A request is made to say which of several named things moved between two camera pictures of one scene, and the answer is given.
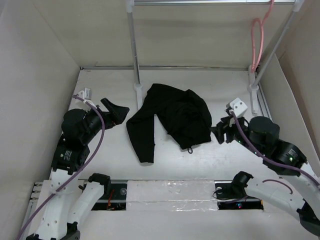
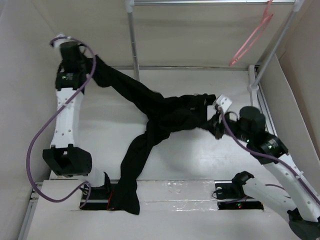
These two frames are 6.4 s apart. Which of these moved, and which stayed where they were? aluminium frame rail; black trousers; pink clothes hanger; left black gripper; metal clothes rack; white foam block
Moved: pink clothes hanger; left black gripper; black trousers
Stayed: aluminium frame rail; white foam block; metal clothes rack
